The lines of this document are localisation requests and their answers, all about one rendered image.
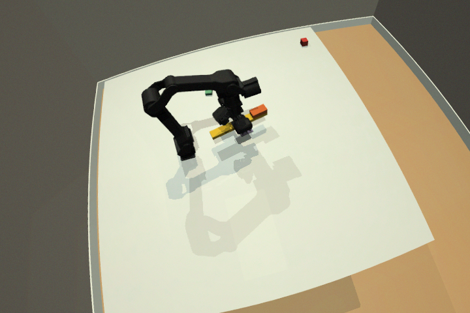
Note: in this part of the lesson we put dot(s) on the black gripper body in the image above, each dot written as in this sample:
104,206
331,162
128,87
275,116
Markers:
242,124

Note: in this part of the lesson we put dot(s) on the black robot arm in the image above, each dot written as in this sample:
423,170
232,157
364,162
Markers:
227,86

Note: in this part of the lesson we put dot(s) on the small red block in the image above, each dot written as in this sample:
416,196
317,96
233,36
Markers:
304,42

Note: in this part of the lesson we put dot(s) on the yellow long bar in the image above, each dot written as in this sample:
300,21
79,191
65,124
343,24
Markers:
254,114

